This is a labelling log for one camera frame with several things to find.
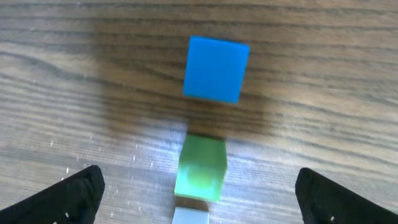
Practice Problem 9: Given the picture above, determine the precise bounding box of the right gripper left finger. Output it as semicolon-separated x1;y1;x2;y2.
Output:
0;165;106;224

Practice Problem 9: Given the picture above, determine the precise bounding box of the blue cube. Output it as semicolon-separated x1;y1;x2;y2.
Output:
182;35;251;105

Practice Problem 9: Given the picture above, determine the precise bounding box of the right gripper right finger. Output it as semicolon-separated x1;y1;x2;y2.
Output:
294;167;398;224

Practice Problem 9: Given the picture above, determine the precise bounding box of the green cube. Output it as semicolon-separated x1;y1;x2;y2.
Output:
174;133;228;203

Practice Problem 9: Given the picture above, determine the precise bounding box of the orange cube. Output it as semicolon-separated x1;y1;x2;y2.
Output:
171;207;211;224

